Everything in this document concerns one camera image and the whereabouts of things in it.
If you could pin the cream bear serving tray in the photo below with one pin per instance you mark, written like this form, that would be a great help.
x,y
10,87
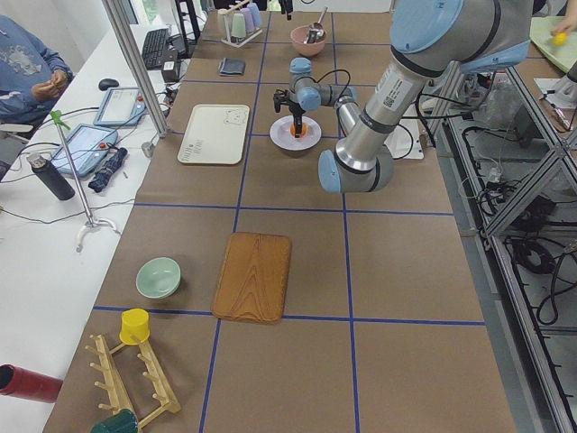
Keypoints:
x,y
215,135

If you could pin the folded navy umbrella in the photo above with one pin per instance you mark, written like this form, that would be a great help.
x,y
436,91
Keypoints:
x,y
110,167

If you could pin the yellow cup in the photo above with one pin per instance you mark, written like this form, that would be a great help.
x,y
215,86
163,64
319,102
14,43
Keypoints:
x,y
135,326

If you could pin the red cylinder cup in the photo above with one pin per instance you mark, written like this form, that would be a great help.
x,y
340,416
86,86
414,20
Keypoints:
x,y
29,385

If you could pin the dark green cup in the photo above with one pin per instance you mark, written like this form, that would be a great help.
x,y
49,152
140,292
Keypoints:
x,y
124,421

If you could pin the orange fruit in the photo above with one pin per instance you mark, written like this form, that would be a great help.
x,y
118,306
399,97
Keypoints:
x,y
298,130

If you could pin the blue teach pendant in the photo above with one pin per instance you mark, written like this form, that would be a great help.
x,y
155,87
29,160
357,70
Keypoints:
x,y
88,145
120,107

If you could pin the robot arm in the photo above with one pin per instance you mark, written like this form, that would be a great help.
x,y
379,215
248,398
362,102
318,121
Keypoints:
x,y
426,36

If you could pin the blue teach pendant near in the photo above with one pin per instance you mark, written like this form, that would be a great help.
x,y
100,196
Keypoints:
x,y
88,145

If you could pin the black computer mouse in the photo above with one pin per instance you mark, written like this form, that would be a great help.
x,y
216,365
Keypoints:
x,y
106,83

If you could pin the metal stand with green clip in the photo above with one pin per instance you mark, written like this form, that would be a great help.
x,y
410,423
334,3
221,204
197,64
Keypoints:
x,y
92,224

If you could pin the lilac cup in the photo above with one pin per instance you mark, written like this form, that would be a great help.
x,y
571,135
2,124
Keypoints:
x,y
252,17

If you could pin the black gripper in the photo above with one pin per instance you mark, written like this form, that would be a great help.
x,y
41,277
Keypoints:
x,y
296,111

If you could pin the aluminium frame post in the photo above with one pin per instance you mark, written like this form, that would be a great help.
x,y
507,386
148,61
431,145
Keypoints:
x,y
124,35

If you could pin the black water bottle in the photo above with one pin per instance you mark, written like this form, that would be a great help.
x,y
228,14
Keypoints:
x,y
50,177

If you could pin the black keyboard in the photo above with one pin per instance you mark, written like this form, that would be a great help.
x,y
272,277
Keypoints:
x,y
153,48

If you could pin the pale green cup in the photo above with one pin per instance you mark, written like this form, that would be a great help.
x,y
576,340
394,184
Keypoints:
x,y
238,29

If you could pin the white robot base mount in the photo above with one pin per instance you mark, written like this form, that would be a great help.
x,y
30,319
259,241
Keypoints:
x,y
404,141

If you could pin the wooden cutting board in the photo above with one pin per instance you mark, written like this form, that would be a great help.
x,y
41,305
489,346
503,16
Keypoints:
x,y
253,280

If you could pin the person in blue sweater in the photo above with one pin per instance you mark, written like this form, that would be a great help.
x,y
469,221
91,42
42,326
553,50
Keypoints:
x,y
33,76

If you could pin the pink bowl with utensils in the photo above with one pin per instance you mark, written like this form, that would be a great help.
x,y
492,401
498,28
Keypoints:
x,y
299,36

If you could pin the wooden mug rack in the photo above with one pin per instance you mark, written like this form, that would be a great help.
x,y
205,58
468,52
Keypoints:
x,y
133,379

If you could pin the white cup rack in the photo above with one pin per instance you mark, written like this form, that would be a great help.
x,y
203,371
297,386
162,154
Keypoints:
x,y
225,14

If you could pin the white round plate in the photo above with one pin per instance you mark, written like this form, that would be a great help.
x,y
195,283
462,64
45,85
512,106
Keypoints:
x,y
281,135

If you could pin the folded grey cloth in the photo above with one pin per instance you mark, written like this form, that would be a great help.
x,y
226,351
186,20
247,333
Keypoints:
x,y
231,67

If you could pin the green ceramic bowl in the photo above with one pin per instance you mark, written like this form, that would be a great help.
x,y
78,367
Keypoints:
x,y
158,278

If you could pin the blue teach pendant far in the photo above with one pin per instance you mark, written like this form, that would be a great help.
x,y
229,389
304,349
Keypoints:
x,y
120,107

